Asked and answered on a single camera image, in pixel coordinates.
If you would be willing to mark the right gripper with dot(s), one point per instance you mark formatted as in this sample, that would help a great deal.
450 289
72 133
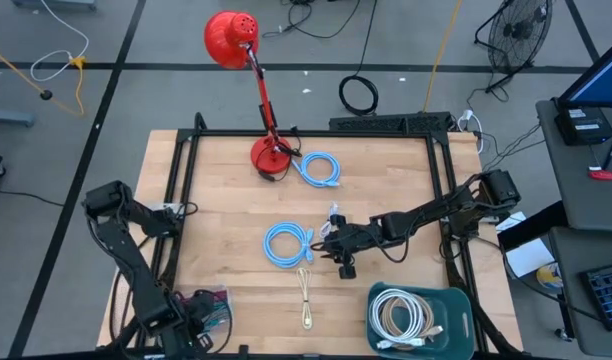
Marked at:
353 240

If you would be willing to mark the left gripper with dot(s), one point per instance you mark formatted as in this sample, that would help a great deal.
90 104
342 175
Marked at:
186 325

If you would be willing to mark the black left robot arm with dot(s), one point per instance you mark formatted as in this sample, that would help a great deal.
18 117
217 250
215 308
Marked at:
131 260

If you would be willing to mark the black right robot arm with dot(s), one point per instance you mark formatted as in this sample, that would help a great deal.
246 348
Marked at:
426 215

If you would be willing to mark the clear plastic container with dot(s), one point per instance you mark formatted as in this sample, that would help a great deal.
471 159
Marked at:
226 290

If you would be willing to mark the black table clamp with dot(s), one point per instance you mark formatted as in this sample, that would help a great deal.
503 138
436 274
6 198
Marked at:
243 352

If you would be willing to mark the black perforated panel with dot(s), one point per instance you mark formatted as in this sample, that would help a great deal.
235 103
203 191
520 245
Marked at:
386 122

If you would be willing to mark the teal plastic bin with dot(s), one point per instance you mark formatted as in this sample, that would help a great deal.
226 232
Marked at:
456 310

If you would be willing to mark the white paper sheet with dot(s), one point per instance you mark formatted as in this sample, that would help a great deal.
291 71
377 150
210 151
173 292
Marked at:
528 257
516 223

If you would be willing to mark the round yellow blue disc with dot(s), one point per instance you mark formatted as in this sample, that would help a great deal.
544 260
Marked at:
550 277

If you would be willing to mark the red desk lamp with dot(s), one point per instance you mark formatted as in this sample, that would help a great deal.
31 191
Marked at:
231 40

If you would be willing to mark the black round floor plug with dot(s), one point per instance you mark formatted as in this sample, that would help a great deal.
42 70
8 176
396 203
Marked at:
46 94

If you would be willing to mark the grey furniture foot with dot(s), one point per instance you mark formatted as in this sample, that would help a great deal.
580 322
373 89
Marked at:
61 4
11 118

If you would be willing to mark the black box device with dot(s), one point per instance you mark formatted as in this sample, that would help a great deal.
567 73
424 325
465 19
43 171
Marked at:
583 125

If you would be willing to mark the colourful backlit keyboard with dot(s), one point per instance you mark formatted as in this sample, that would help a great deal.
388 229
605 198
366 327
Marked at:
608 297

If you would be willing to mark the red flat desk object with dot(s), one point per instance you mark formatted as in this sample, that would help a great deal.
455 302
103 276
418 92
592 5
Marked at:
603 175

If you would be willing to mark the black floor fan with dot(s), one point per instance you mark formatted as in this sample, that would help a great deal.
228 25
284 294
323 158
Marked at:
518 32

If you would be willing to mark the black pen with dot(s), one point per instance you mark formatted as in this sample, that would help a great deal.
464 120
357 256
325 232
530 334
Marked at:
611 154

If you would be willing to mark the computer monitor blue screen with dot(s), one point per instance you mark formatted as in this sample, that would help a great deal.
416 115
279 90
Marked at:
601 80

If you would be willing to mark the black aluminium table frame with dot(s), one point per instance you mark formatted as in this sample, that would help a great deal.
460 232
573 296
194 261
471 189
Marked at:
311 133

